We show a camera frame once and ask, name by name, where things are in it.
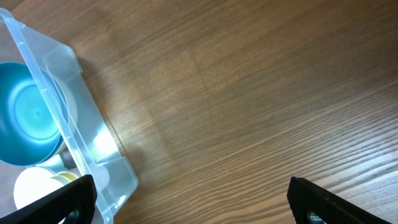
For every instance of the clear plastic storage container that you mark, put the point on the clear plastic storage container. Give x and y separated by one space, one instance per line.
92 149

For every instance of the yellow cup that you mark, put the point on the yellow cup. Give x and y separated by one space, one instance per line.
65 177

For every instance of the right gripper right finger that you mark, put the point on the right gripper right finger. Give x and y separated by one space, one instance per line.
311 203

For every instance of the dark blue bowl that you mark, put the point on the dark blue bowl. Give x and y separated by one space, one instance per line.
29 134

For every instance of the pale green cup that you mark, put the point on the pale green cup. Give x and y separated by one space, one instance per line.
34 183

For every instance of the cream bowl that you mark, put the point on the cream bowl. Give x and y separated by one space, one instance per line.
62 106

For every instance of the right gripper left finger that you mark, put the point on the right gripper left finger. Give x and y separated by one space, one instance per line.
73 203

